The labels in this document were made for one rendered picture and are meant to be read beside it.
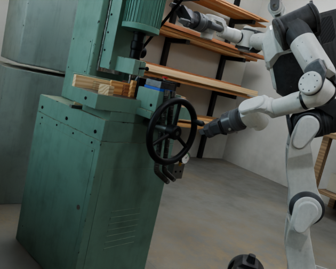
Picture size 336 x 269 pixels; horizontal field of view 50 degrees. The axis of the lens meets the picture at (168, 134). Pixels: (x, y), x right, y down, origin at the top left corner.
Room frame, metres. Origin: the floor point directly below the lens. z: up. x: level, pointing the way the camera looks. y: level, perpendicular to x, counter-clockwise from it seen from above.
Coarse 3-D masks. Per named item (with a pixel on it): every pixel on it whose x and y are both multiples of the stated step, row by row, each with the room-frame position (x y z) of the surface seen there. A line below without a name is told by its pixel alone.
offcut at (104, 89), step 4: (100, 84) 1.46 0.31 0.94; (104, 84) 1.47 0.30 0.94; (100, 88) 1.46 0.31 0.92; (104, 88) 1.45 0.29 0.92; (108, 88) 1.45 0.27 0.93; (112, 88) 1.47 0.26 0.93; (100, 92) 1.46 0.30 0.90; (104, 92) 1.45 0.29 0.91; (108, 92) 1.45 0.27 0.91; (112, 92) 1.48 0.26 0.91
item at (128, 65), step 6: (120, 60) 1.73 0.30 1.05; (126, 60) 1.70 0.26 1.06; (132, 60) 1.67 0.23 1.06; (138, 60) 1.67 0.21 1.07; (120, 66) 1.73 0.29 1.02; (126, 66) 1.69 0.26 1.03; (132, 66) 1.67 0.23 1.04; (138, 66) 1.68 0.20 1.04; (144, 66) 1.70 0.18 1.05; (126, 72) 1.69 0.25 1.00; (132, 72) 1.66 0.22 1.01; (138, 72) 1.68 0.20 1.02
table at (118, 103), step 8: (72, 88) 1.53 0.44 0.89; (80, 88) 1.49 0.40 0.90; (72, 96) 1.52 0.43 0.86; (80, 96) 1.48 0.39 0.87; (88, 96) 1.44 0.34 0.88; (96, 96) 1.41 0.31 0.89; (104, 96) 1.42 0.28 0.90; (112, 96) 1.46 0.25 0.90; (120, 96) 1.55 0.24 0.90; (88, 104) 1.43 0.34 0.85; (96, 104) 1.40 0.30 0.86; (104, 104) 1.43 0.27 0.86; (112, 104) 1.46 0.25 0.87; (120, 104) 1.49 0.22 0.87; (128, 104) 1.52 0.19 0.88; (136, 104) 1.55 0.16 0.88; (128, 112) 1.53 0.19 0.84; (136, 112) 1.55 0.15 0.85; (144, 112) 1.52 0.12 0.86; (152, 112) 1.50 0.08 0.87; (184, 112) 1.79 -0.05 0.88
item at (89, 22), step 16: (80, 0) 1.89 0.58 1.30; (96, 0) 1.80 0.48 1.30; (80, 16) 1.87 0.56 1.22; (96, 16) 1.78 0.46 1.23; (80, 32) 1.86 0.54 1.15; (96, 32) 1.76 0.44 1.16; (80, 48) 1.83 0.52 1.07; (96, 48) 1.77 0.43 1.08; (80, 64) 1.82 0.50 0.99; (96, 64) 1.78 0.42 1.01; (64, 80) 1.90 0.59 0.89; (64, 96) 1.88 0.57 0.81
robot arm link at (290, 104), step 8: (328, 80) 1.22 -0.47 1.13; (328, 88) 1.20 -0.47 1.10; (288, 96) 1.27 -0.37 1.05; (296, 96) 1.24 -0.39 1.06; (304, 96) 1.21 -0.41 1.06; (312, 96) 1.20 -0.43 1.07; (320, 96) 1.19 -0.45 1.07; (328, 96) 1.22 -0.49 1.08; (272, 104) 1.30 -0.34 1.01; (280, 104) 1.28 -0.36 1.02; (288, 104) 1.25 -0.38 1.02; (296, 104) 1.23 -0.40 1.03; (304, 104) 1.22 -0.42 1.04; (312, 104) 1.21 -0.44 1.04; (320, 104) 1.22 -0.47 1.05; (328, 104) 1.24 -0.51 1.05; (280, 112) 1.28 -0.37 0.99; (288, 112) 1.27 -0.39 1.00; (296, 112) 1.25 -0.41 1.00
